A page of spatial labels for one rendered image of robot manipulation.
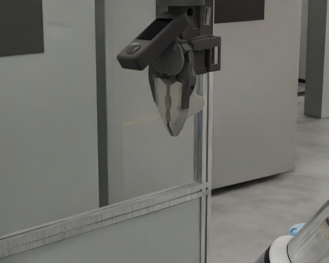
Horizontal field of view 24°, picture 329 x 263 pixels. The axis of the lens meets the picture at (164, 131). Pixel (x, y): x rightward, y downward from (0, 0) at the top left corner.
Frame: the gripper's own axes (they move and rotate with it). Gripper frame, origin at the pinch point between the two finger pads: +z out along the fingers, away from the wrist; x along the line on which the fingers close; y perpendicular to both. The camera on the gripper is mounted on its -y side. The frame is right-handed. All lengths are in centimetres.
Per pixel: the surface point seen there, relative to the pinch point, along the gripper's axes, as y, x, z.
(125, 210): 47, 70, 44
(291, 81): 344, 252, 70
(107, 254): 41, 71, 56
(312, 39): 519, 368, 67
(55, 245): 24, 71, 48
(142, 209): 53, 70, 45
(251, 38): 306, 256, 37
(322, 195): 333, 212, 142
